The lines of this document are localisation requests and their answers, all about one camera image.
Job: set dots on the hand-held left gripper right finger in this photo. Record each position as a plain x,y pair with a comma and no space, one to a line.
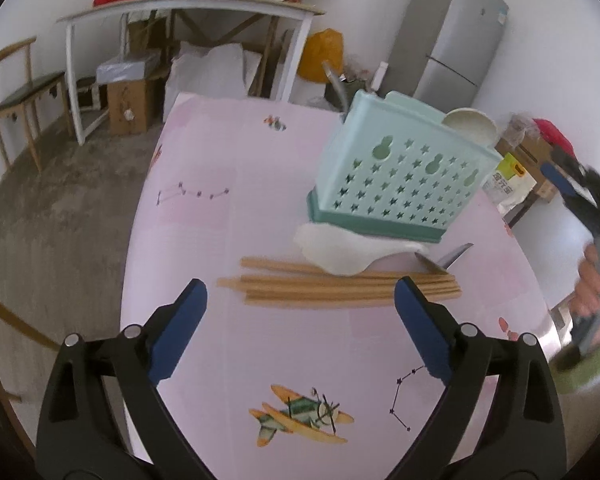
422,332

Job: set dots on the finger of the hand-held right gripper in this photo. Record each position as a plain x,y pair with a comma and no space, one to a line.
572,162
556,176

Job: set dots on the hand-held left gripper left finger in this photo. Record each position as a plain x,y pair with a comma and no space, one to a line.
180,332

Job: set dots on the metal knife blade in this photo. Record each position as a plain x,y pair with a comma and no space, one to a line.
452,256

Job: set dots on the bundle of wooden chopsticks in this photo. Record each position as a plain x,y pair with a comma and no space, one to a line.
300,292

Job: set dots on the teal star-cutout utensil holder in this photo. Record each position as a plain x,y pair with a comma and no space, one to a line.
405,180

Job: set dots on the person's right hand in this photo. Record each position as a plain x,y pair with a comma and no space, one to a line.
587,285

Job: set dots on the open cardboard box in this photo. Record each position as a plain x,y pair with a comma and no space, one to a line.
527,156

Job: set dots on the white yellow rice bag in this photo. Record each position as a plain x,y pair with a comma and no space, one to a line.
507,185

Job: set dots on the grey refrigerator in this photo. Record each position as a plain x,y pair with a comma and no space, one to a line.
455,35

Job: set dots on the pink printed tablecloth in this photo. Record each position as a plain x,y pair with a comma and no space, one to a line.
280,185

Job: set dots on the white narrow box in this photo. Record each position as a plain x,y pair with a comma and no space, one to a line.
380,76

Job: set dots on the olive green bag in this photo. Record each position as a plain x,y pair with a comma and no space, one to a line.
362,80

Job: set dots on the brown cardboard box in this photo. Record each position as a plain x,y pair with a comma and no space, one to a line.
147,35
135,105

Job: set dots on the grey metal utensil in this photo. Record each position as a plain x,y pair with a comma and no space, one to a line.
336,85

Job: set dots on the white sacks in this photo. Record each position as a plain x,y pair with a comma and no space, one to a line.
205,75

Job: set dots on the yellow plastic bag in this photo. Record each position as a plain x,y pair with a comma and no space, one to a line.
322,55

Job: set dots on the grey white flat box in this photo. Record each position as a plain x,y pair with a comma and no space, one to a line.
125,66

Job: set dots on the wooden chair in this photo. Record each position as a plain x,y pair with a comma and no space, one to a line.
25,91

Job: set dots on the white wood-topped table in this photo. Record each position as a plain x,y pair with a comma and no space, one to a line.
180,6

